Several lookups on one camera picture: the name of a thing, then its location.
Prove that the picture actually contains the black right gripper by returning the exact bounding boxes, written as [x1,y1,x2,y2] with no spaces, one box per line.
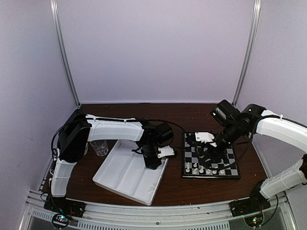
[198,121,242,166]

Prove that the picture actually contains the white plastic compartment tray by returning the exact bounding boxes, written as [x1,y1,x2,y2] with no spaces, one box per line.
[93,140,168,206]

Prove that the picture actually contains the black white chess board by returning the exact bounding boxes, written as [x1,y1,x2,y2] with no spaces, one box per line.
[181,133,241,180]

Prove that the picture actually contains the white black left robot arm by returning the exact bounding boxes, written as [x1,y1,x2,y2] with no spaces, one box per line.
[50,114,175,213]

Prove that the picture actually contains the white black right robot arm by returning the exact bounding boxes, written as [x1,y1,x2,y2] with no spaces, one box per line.
[208,100,307,212]

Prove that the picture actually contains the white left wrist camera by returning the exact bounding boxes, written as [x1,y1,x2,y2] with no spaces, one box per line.
[157,146,177,159]

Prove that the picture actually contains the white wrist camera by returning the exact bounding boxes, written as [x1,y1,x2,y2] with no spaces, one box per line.
[157,146,177,159]
[195,132,217,147]

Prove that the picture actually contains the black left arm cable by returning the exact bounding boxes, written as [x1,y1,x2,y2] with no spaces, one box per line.
[143,119,190,150]

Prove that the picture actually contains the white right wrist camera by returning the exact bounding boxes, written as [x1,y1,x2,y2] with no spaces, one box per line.
[195,132,217,147]

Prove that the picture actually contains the right aluminium frame post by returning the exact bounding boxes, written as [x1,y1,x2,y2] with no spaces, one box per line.
[232,0,261,107]

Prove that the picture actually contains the aluminium frame post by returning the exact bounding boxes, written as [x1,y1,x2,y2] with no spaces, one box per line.
[232,0,261,107]
[50,0,81,108]

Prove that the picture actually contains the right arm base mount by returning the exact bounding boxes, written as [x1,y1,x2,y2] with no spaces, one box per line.
[229,198,271,228]

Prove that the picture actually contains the front aluminium rail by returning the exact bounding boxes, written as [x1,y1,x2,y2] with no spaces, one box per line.
[17,192,298,230]

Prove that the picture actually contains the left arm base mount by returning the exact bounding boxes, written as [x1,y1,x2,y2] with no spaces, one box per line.
[44,197,86,229]

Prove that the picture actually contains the left aluminium frame post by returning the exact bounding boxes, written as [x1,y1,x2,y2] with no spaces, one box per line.
[50,0,81,108]

